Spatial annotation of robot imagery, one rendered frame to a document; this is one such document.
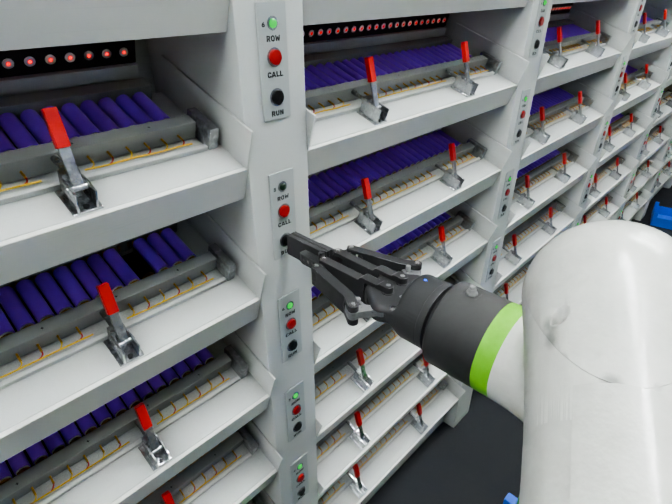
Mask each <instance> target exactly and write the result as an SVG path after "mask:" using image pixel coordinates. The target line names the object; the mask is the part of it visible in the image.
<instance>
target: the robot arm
mask: <svg viewBox="0 0 672 504"><path fill-rule="evenodd" d="M287 248H288V254H289V255H290V256H292V257H294V258H296V259H298V260H300V262H301V263H302V264H304V265H305V266H307V267H309V268H311V273H312V284H313V285H314V286H315V287H316V288H317V289H318V290H320V292H321V293H322V294H323V295H324V296H326V297H327V298H328V299H329V300H330V301H331V302H332V303H333V304H334V305H335V306H336V307H337V308H338V309H339V310H340V311H341V312H342V313H344V316H345V318H346V321H347V323H348V325H350V326H356V325H357V324H358V319H361V318H368V317H372V318H373V319H374V320H375V321H378V322H383V323H387V324H389V325H391V327H392V328H393V329H394V330H395V332H396V333H397V334H398V336H400V337H401V338H403V339H405V340H406V341H408V342H410V343H412V344H413V345H415V346H417V347H419V348H420V349H422V352H423V356H424V359H425V360H426V361H427V362H428V363H430V364H431V365H433V366H435V367H437V368H438V369H440V370H442V371H443V372H445V373H447V374H448V375H450V376H452V377H453V378H454V379H457V380H459V381H460V382H462V383H464V384H466V385H467V386H469V387H471V388H472V389H474V390H476V391H477V392H479V393H481V394H483V395H484V396H486V397H488V398H489V399H491V400H493V401H494V402H496V403H498V404H499V405H501V406H502V407H504V408H505V409H506V410H508V411H509V412H511V413H512V414H513V415H515V416H516V417H517V418H518V419H520V420H521V421H522V422H523V447H522V465H521V481H520V495H519V504H672V237H671V236H670V235H668V234H666V233H664V232H662V231H660V230H658V229H656V228H653V227H650V226H647V225H644V224H641V223H636V222H631V221H623V220H602V221H594V222H589V223H585V224H582V225H578V226H576V227H573V228H571V229H569V230H566V231H564V232H563V233H561V234H559V235H558V236H556V237H555V238H553V239H552V240H551V241H549V242H548V243H547V244H546V245H545V246H544V247H543V248H542V249H541V250H540V251H539V252H538V254H537V255H536V256H535V258H534V259H533V261H532V262H531V264H530V266H529V268H528V270H527V273H526V275H525V278H524V282H523V287H522V297H521V298H522V306H521V305H519V304H516V303H514V302H512V301H510V300H507V299H505V298H503V297H501V296H498V295H496V294H494V293H491V292H489V291H487V290H484V289H482V288H480V287H478V286H476V285H474V284H471V283H468V282H464V281H463V282H460V283H458V284H456V285H453V284H451V283H448V282H446V281H444V280H442V279H439V278H437V277H435V276H433V275H430V274H424V275H421V270H422V262H421V261H417V260H406V259H401V258H397V257H394V256H390V255H387V254H383V253H379V252H376V251H372V250H369V249H365V248H362V247H358V246H355V245H348V246H347V249H345V250H342V249H340V248H336V249H333V248H331V247H329V246H327V245H325V244H323V243H319V242H317V241H315V240H313V239H310V238H308V237H306V236H304V235H302V234H300V233H298V232H296V231H295V232H293V233H291V234H288V235H287ZM356 254H357V255H358V257H357V256H356ZM402 269H403V271H402ZM355 296H357V297H355Z"/></svg>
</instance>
